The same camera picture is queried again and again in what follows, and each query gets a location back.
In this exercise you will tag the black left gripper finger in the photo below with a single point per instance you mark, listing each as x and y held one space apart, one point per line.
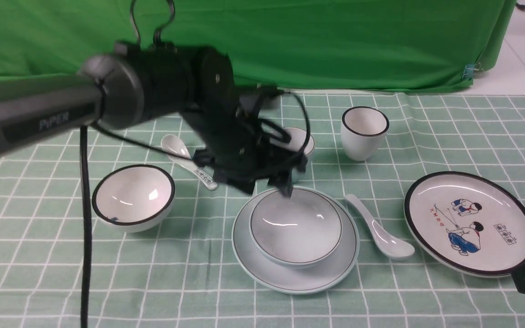
283 182

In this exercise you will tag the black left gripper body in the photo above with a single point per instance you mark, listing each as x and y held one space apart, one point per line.
237 142

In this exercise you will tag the pale blue cup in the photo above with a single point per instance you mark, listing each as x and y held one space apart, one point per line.
297 137

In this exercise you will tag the plain white spoon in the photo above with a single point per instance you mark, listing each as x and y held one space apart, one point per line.
389 245

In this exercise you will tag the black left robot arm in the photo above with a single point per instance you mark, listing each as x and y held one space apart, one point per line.
130 86

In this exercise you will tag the green backdrop cloth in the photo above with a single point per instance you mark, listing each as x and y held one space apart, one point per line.
416 46

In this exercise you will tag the white spoon with print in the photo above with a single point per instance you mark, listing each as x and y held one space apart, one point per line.
172 143

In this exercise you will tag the white cup black rim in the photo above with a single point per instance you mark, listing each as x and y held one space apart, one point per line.
363 129

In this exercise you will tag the pale blue plate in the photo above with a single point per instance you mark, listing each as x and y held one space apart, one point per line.
285 278

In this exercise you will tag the green checked tablecloth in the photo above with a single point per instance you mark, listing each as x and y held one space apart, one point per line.
183 273

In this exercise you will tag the white bowl black rim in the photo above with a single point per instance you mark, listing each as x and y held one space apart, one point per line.
134 198

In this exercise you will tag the cartoon plate black rim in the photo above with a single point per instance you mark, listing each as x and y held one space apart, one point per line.
467 223

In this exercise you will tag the blue clip on backdrop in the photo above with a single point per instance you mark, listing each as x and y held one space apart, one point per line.
468 72

